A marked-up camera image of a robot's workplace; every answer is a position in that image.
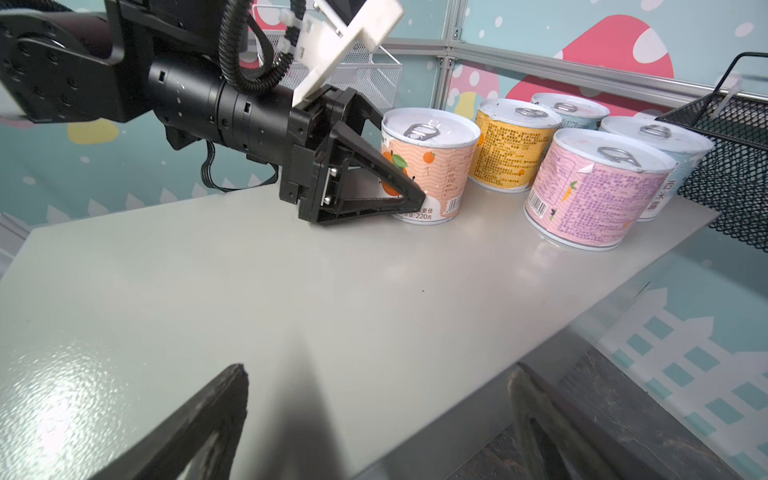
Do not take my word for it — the teal label food can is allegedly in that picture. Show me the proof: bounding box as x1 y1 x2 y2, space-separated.
531 93 610 130

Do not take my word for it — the yellow label food can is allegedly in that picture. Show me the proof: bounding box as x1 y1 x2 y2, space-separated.
469 98 563 193

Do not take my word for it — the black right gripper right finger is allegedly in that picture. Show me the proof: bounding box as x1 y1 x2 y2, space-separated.
508 362 720 479

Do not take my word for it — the white lid can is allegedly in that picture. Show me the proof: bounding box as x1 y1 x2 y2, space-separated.
524 128 677 251

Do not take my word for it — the teal brown label can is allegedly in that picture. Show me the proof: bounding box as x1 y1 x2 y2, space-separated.
599 115 716 223

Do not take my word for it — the black mesh wall basket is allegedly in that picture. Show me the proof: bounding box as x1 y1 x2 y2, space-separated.
657 80 767 252

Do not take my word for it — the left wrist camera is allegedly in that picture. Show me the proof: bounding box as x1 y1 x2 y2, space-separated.
292 0 404 107

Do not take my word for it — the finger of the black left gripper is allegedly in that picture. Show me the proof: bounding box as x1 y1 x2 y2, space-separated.
311 122 426 224

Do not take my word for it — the red label food can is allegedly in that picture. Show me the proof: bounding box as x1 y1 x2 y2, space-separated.
381 107 481 225

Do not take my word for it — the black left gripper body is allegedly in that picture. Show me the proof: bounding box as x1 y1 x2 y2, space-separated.
279 86 384 224

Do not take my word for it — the grey metal counter cabinet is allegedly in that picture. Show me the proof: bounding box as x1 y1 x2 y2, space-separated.
1 186 715 479

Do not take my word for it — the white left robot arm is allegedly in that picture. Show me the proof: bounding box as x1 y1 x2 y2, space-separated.
1 1 426 224

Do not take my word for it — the white wire wall basket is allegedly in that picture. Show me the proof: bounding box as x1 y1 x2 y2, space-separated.
240 1 403 111

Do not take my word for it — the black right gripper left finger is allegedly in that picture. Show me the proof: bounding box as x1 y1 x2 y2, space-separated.
93 364 249 479

